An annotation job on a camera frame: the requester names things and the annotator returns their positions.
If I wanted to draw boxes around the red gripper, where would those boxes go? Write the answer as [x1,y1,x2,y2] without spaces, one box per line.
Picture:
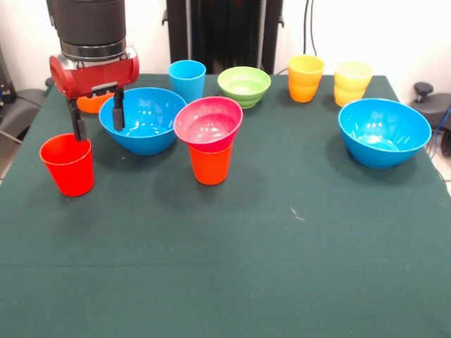
[49,44,141,143]

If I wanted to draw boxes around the red cup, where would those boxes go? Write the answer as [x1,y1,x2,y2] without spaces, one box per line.
[38,132,95,197]

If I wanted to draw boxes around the pink bowl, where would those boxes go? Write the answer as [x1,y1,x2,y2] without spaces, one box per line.
[173,96,245,154]

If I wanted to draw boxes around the orange bowl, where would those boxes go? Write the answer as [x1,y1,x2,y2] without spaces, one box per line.
[76,92,116,114]

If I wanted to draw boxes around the large blue bowl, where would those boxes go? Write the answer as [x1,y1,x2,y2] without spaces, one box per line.
[338,97,433,169]
[98,87,188,156]

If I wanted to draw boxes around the blue cup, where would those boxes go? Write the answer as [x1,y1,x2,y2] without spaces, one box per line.
[166,59,207,105]

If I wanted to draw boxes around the green bowl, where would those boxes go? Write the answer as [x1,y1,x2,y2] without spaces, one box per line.
[216,65,272,109]

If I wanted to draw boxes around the dark green tablecloth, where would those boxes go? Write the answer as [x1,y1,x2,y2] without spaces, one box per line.
[0,72,451,338]

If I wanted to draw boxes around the light orange cup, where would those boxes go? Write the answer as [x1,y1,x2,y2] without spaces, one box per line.
[287,54,325,104]

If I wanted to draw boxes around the yellow cup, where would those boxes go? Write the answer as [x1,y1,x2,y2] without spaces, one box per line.
[333,60,373,108]

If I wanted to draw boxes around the grey pedestal foot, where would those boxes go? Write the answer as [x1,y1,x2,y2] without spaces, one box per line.
[410,82,451,130]
[0,75,57,142]

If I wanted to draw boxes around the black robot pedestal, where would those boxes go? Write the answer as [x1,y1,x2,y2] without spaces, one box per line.
[161,0,287,75]

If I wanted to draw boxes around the black hanging cable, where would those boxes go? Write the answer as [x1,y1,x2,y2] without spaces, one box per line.
[303,0,320,59]

